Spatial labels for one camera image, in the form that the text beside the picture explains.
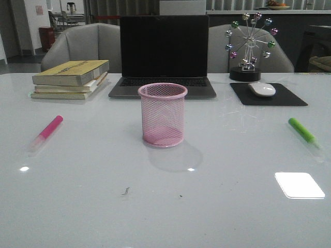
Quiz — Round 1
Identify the green highlighter pen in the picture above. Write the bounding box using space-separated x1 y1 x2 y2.
288 117 321 149

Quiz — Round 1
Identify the pink mesh pen holder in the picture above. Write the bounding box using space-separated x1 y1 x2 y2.
138 83 188 147

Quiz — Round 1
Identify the grey laptop black screen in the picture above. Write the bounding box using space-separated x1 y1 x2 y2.
109 15 216 99

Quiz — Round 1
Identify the middle white book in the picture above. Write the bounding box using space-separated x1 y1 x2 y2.
35 72 108 93

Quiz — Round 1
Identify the right grey armchair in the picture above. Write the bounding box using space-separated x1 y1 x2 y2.
207 24 294 73

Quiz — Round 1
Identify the grey armchair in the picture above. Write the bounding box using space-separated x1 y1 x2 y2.
41 23 122 73
207 24 294 73

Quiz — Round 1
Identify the white computer mouse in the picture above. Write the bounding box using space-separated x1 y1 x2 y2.
248 82 276 97

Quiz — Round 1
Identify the top yellow book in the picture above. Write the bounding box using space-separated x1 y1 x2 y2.
32 60 109 86

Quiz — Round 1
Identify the left grey armchair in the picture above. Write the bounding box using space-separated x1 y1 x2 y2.
41 23 122 73

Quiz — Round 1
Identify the black mouse pad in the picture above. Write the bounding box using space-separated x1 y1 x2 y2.
230 83 308 106

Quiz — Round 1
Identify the ferris wheel desk ornament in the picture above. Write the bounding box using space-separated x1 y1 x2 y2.
224 12 276 82

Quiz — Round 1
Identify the pink highlighter pen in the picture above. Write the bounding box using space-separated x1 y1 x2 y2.
27 115 63 153

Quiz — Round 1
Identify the bottom pale book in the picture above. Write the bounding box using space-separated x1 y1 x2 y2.
29 79 106 100

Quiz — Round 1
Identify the red trash bin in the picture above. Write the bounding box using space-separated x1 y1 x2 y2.
39 27 55 52

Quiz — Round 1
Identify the fruit bowl on counter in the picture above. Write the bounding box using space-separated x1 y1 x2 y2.
266 0 290 10

